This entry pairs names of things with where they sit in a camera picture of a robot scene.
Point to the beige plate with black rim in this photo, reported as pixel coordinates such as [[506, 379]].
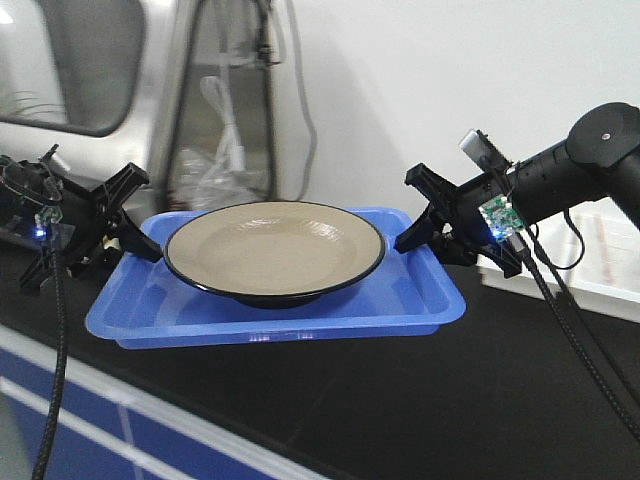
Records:
[[275, 254]]

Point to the blue plastic tray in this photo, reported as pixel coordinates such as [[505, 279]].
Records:
[[143, 305]]

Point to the green circuit board right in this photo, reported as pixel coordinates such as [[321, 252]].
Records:
[[501, 217]]

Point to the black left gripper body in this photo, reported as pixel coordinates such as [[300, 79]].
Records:
[[89, 215]]

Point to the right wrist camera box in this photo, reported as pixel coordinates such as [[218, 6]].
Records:
[[477, 146]]

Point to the green circuit board left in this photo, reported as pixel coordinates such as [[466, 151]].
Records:
[[45, 218]]

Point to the white right storage bin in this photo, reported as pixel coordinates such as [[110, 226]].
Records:
[[606, 279]]

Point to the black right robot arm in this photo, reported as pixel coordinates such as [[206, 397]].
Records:
[[599, 158]]

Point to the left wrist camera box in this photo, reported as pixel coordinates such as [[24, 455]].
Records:
[[55, 160]]

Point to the stainless steel fume hood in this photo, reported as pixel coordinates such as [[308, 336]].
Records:
[[183, 89]]

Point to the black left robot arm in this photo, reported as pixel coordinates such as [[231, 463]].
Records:
[[9, 198]]

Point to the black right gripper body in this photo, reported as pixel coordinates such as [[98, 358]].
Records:
[[458, 205]]

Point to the blue lab bench front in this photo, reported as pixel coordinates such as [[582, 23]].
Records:
[[109, 429]]

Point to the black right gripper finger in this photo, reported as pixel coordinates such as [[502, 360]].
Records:
[[451, 251], [426, 230]]

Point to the green circuit board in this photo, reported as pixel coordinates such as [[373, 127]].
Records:
[[45, 218], [501, 217]]

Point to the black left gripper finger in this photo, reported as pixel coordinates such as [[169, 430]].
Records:
[[133, 240], [104, 257]]

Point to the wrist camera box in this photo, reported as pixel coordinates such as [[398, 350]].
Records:
[[477, 146], [55, 160]]

